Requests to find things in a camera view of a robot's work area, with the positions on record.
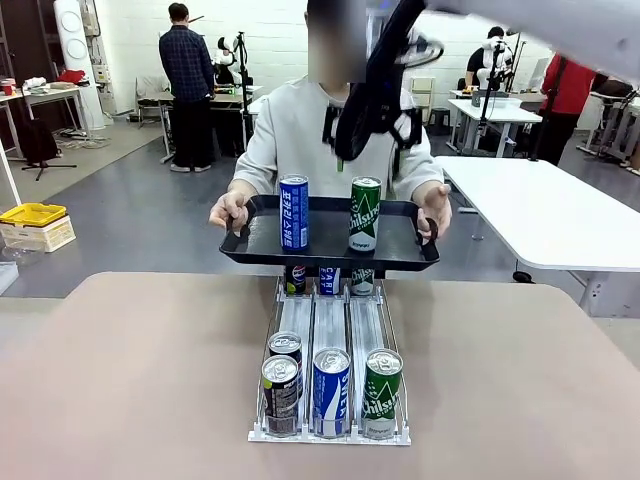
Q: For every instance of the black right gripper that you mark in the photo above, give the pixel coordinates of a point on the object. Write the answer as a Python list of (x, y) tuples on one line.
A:
[(365, 115)]

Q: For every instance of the green Chilsung cider can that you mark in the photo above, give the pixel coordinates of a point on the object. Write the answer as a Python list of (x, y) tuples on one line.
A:
[(365, 220), (381, 400), (363, 283)]

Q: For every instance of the black serving tray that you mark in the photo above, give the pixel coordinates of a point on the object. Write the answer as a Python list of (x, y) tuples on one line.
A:
[(330, 235)]

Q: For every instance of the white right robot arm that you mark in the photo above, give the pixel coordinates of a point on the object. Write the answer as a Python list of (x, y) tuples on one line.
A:
[(575, 35)]

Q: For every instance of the person's left forearm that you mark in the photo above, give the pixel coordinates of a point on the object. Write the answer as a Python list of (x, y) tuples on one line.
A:
[(427, 186)]

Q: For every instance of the person's right forearm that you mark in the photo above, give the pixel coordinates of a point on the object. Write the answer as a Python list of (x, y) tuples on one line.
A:
[(239, 188)]

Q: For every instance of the person in white sweatshirt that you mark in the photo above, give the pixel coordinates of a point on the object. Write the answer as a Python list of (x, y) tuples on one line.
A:
[(295, 130)]

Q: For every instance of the person in black shirt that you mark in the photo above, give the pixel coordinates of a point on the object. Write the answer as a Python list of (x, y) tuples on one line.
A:
[(477, 62)]

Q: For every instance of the person in red jacket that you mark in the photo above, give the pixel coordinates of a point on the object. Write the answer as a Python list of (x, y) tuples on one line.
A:
[(570, 90)]

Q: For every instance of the person's left hand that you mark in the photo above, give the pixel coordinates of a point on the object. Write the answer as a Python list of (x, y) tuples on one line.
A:
[(440, 207)]

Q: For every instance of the person's right hand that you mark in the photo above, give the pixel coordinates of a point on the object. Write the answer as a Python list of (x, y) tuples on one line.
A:
[(227, 205)]

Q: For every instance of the white drawer cabinet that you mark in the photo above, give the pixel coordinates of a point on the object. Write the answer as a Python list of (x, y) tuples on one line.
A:
[(424, 97)]

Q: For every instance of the black stool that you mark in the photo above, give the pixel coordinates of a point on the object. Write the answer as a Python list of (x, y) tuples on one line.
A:
[(440, 120)]

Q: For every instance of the black tripod stand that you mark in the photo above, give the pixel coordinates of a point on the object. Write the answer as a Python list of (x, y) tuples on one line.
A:
[(244, 90)]

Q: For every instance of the white humanoid robot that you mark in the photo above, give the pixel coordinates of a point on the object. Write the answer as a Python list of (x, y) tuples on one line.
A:
[(492, 55)]

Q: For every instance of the grey background desk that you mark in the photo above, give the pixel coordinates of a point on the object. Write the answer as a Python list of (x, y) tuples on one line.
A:
[(230, 97)]

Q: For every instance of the white desk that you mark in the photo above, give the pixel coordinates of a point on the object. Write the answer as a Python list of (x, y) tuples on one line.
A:
[(515, 112)]

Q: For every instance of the white and black robot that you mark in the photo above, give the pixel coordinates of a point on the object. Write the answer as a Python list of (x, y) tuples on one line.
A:
[(226, 57)]

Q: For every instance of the black Pepsi can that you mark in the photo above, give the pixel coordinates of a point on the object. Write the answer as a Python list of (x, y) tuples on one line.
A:
[(295, 281), (285, 342), (280, 400)]

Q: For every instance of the white can dispenser rack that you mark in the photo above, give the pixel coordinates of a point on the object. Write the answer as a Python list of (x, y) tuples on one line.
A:
[(330, 320)]

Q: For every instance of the large white table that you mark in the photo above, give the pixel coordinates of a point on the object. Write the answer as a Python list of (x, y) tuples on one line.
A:
[(550, 210)]

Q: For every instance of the man in plaid shirt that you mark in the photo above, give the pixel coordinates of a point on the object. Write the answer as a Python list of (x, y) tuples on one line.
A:
[(185, 55)]

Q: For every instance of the red cloth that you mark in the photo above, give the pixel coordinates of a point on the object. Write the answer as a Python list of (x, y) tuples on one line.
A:
[(71, 76)]

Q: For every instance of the white standing air conditioner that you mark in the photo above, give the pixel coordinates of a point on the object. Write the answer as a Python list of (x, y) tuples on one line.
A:
[(75, 50)]

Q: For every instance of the white cluttered table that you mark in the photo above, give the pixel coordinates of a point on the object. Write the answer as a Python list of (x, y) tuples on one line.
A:
[(50, 92)]

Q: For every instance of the black floor tripod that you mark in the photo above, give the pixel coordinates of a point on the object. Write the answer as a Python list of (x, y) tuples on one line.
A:
[(42, 167)]

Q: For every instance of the black bag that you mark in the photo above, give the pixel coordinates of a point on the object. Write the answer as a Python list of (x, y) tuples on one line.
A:
[(37, 140)]

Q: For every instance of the white plastic crate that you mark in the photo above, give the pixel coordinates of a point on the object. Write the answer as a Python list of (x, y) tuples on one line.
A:
[(45, 239)]

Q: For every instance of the yellow plastic crate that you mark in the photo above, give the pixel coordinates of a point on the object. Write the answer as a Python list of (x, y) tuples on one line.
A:
[(32, 214)]

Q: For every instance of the red cup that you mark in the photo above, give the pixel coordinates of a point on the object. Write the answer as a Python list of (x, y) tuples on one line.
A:
[(7, 89)]

